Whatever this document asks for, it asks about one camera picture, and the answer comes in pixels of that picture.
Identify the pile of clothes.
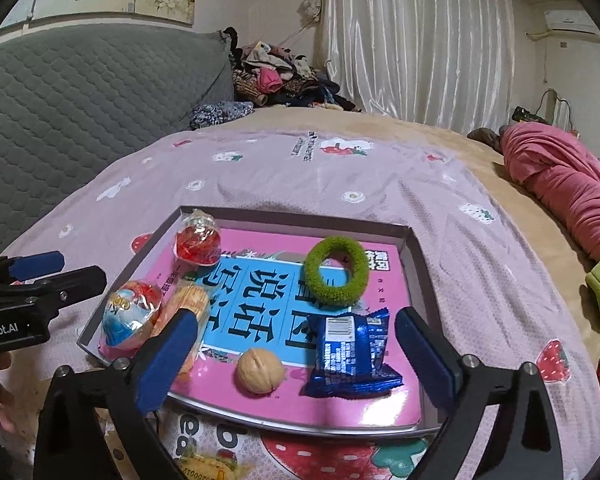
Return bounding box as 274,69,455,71
227,27,363,113

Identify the green fuzzy hair scrunchie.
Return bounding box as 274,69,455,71
304,236,370,306

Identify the orange biscuit packet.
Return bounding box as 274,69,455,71
152,282,211,376

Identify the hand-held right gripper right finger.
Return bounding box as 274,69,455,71
395,306,566,480

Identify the blue snack packet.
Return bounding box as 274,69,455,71
300,308,403,400

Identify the grey quilted headboard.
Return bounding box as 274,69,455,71
0,22,236,261

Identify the blue floral cloth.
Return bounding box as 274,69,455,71
189,101,255,131

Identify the brown plush object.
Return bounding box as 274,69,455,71
467,127,504,153

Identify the toy egg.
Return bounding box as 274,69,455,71
99,280,163,356

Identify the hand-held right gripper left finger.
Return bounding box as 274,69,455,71
34,309,200,480

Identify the person's left hand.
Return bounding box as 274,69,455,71
0,352,21,441

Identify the pink book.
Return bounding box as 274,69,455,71
100,227,423,428

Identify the red candy in clear wrapper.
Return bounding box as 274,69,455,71
175,208,222,267

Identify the tan bed sheet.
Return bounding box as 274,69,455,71
195,106,600,480

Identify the yellow cake packet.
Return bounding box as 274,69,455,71
175,452,253,480

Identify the pink quilt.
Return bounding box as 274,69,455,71
500,122,600,261

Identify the walnut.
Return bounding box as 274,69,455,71
237,348,286,395

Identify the black bag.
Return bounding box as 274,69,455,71
511,106,551,124

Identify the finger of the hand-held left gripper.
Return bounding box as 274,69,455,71
10,266,107,319
0,251,65,287

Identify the white curtain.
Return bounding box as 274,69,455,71
300,0,513,133

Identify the grey shallow box tray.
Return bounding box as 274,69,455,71
77,205,443,436

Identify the purple strawberry print blanket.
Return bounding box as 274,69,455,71
0,127,600,480

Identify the white air conditioner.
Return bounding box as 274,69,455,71
544,9,598,36

